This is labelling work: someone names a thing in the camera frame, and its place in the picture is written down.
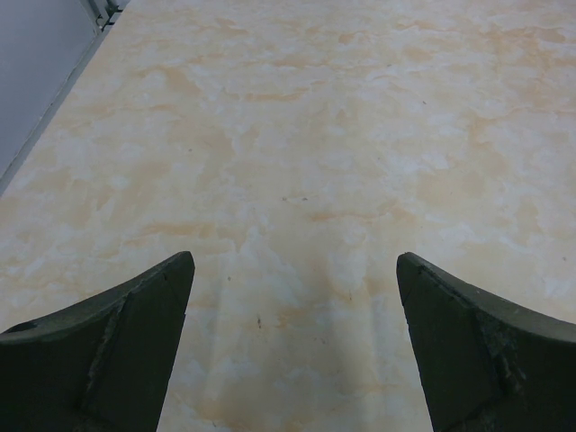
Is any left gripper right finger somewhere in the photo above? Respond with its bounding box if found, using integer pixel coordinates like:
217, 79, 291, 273
396, 253, 575, 431

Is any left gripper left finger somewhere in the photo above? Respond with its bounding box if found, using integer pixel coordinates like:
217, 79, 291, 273
1, 251, 194, 431

